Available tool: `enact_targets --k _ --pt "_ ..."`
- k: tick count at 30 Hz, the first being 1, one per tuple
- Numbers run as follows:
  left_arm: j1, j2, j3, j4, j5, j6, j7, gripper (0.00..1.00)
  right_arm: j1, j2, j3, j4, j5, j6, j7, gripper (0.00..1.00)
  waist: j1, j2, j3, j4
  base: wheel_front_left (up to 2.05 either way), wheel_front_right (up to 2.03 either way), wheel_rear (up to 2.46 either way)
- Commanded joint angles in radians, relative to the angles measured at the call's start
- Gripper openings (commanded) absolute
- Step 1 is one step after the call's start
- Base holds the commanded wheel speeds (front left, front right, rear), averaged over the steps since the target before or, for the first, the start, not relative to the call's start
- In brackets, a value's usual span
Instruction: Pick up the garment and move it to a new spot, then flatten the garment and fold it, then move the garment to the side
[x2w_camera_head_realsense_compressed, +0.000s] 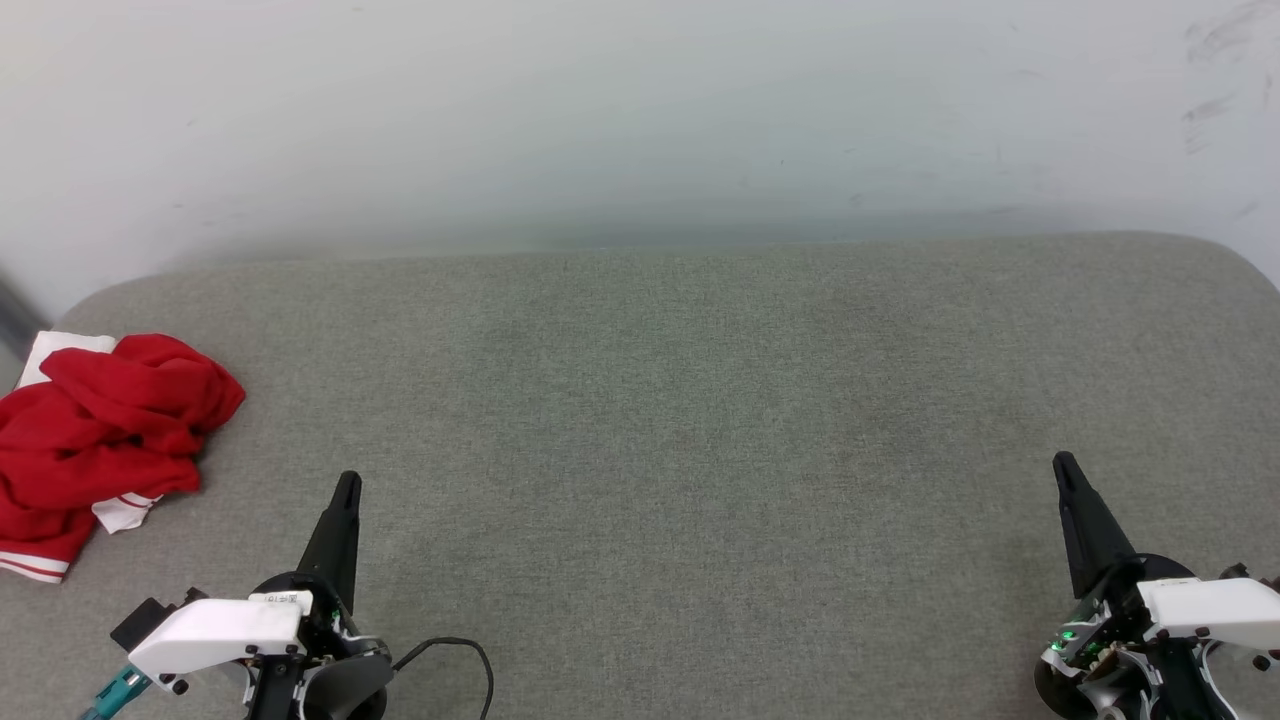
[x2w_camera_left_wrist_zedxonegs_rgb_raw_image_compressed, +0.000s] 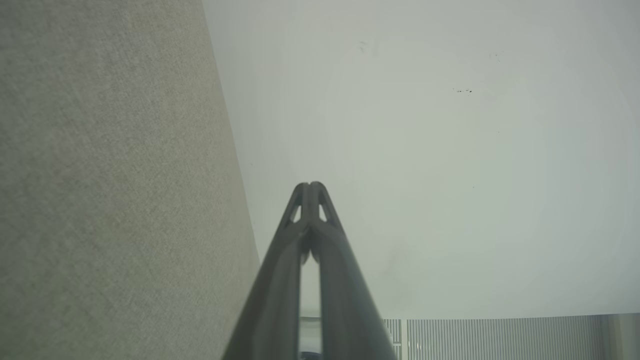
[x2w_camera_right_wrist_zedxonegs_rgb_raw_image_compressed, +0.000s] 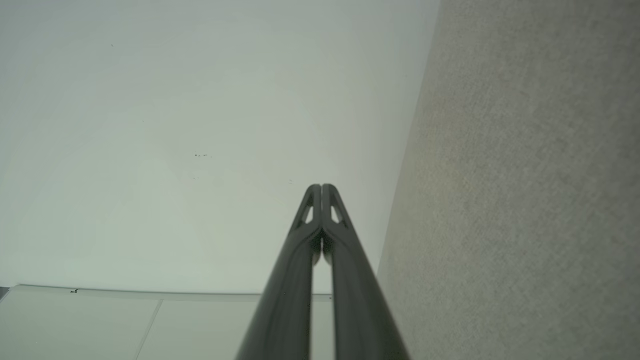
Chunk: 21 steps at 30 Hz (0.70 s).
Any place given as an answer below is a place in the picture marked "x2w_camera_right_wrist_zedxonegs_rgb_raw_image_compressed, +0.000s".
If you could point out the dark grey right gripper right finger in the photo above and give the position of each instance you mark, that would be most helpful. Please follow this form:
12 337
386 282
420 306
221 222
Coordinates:
360 310

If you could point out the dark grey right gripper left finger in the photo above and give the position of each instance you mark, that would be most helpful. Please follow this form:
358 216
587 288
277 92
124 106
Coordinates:
285 300

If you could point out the grey fabric sofa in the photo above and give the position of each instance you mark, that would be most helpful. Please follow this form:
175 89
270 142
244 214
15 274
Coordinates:
525 190

